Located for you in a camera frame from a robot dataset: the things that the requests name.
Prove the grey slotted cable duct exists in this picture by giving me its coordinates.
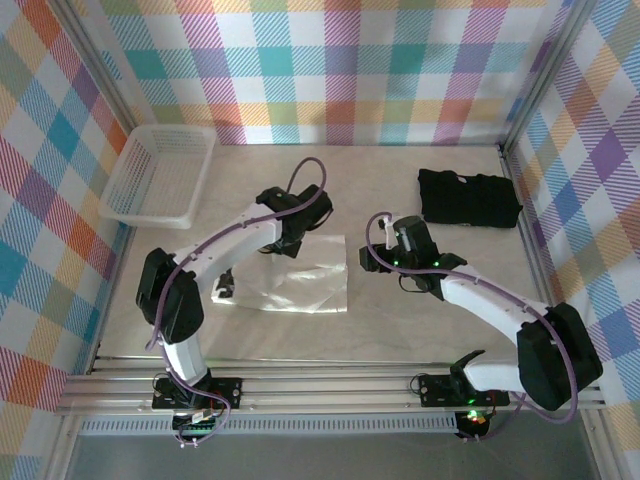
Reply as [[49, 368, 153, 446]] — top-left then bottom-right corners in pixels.
[[79, 413, 460, 436]]

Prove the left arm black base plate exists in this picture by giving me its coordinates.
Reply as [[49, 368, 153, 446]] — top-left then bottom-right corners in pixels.
[[151, 377, 245, 412]]

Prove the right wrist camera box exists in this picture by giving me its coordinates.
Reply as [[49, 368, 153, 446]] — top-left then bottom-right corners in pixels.
[[377, 215, 399, 249]]

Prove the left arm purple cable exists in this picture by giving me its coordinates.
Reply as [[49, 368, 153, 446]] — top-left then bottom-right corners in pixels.
[[144, 157, 332, 447]]

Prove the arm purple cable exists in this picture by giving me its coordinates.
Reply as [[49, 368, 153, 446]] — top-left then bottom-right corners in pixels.
[[144, 157, 332, 447], [365, 212, 581, 444]]

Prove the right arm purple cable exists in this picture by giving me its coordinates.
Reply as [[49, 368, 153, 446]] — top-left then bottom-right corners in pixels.
[[365, 212, 581, 444]]

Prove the aluminium frame post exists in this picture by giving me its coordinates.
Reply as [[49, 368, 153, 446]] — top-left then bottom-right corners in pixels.
[[42, 413, 84, 480], [582, 409, 620, 480], [49, 0, 140, 132], [499, 0, 599, 151]]

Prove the small electronics board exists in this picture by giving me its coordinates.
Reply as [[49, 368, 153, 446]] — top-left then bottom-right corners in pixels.
[[171, 407, 225, 450], [455, 407, 494, 442]]

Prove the folded black t-shirt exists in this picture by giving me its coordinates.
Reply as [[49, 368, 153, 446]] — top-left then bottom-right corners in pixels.
[[417, 168, 524, 230]]

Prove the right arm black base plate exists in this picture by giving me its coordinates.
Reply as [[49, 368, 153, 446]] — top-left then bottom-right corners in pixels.
[[417, 373, 511, 409]]

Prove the white t-shirt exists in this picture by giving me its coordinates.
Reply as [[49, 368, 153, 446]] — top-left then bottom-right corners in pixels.
[[209, 233, 350, 315]]

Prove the white plastic mesh basket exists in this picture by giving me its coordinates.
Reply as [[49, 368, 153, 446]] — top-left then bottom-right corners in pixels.
[[98, 124, 218, 230]]

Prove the aluminium mounting rail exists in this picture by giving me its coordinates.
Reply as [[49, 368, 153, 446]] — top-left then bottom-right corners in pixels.
[[53, 355, 609, 416]]

